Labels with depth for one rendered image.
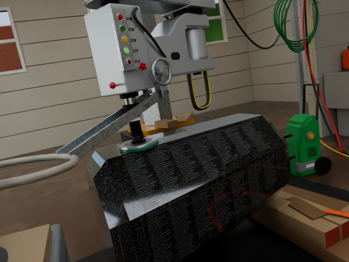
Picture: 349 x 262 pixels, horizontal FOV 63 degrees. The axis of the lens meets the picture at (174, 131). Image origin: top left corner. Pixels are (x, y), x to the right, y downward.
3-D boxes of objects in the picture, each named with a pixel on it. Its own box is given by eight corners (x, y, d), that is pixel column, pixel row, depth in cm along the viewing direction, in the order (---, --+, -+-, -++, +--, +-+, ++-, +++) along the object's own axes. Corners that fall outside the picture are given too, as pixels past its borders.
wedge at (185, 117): (183, 118, 265) (182, 113, 264) (193, 117, 260) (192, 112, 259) (175, 122, 247) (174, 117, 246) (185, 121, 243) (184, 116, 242)
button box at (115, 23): (132, 70, 142) (120, 10, 137) (136, 69, 140) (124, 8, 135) (120, 71, 136) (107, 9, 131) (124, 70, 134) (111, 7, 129)
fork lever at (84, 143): (148, 96, 178) (145, 89, 176) (172, 93, 165) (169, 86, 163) (56, 160, 132) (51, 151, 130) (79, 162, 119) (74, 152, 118)
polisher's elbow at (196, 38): (176, 64, 202) (171, 35, 198) (197, 61, 212) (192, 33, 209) (192, 60, 186) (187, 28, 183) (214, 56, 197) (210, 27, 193)
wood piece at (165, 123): (155, 127, 243) (154, 121, 242) (164, 124, 248) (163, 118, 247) (167, 128, 226) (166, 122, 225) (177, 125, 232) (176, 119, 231)
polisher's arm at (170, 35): (196, 87, 217) (185, 19, 208) (222, 83, 202) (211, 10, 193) (122, 105, 162) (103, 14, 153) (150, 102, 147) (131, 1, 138)
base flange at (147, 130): (126, 131, 274) (125, 126, 273) (171, 120, 295) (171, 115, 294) (145, 136, 230) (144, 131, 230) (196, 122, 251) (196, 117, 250)
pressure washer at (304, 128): (309, 162, 313) (301, 83, 297) (333, 172, 279) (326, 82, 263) (280, 170, 306) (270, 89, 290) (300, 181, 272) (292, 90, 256)
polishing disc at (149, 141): (119, 144, 166) (118, 142, 166) (155, 136, 170) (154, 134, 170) (120, 152, 146) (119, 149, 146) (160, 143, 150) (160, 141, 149)
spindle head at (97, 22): (148, 92, 180) (134, 17, 171) (175, 88, 165) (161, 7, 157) (102, 102, 153) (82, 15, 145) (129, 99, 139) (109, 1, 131)
